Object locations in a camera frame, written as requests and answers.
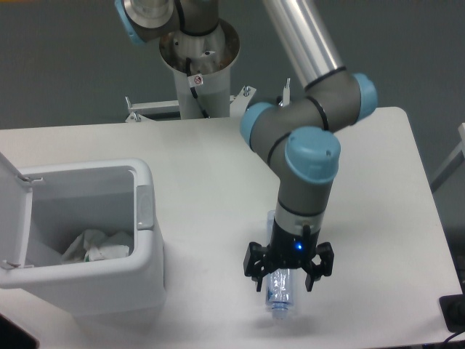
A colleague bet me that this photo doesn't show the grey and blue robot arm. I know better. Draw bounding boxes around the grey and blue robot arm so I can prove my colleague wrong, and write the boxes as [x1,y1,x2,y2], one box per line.
[116,1,378,290]

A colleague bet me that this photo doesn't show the crumpled paper inside bin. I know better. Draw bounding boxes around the crumpled paper inside bin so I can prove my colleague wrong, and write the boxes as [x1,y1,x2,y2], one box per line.
[60,229,108,264]

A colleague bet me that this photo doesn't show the white metal base frame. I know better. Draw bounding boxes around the white metal base frame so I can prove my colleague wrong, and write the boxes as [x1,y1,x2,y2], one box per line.
[124,77,294,123]

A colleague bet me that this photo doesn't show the black device at right edge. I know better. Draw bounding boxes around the black device at right edge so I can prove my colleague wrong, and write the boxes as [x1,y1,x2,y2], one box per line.
[439,294,464,332]

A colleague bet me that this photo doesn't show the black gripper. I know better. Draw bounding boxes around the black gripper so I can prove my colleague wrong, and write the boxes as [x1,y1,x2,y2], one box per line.
[243,220,333,292]

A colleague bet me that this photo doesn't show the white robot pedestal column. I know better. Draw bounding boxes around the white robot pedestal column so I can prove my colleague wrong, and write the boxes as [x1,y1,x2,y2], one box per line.
[159,19,240,119]

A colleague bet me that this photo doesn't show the crushed clear plastic bottle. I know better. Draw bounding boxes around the crushed clear plastic bottle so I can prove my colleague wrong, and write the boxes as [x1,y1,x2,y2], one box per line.
[262,209,295,321]

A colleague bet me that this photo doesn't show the black cable on pedestal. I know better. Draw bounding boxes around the black cable on pedestal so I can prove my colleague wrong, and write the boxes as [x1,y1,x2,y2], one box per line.
[185,57,211,119]

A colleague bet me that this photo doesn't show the white frame at right edge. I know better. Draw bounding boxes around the white frame at right edge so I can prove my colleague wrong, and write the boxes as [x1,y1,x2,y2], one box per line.
[429,123,464,193]

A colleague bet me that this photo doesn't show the dark object bottom left corner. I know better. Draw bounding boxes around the dark object bottom left corner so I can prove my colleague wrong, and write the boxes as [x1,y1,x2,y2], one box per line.
[0,315,39,349]

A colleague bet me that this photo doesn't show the white plastic trash can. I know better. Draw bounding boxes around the white plastic trash can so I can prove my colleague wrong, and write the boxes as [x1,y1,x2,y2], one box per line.
[1,158,166,316]

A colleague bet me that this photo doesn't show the white trash can lid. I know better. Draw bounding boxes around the white trash can lid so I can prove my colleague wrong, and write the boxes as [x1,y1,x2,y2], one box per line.
[1,154,33,270]

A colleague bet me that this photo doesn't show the white paper carton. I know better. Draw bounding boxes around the white paper carton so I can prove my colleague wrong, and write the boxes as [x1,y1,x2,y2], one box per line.
[84,231,133,262]

